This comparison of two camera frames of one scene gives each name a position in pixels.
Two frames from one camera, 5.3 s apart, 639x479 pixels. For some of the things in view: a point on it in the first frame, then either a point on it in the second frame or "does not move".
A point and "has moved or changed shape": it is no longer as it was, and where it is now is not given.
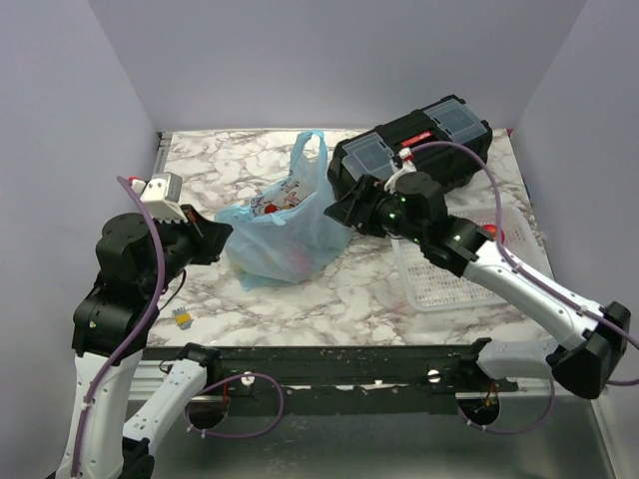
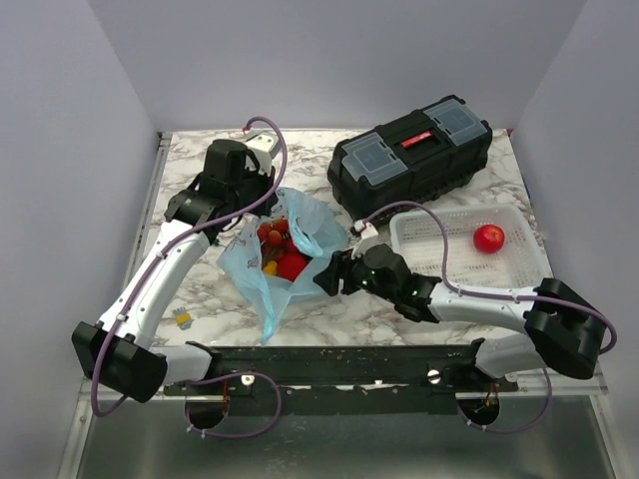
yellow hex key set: x=183 y=318 does not move
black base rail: x=334 y=380 does not move
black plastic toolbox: x=446 y=140 does not move
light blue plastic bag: x=294 y=229 has moved or changed shape
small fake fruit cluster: x=272 y=208 to x=274 y=232
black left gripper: x=212 y=238 to x=268 y=183
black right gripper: x=369 y=190 to x=340 y=266
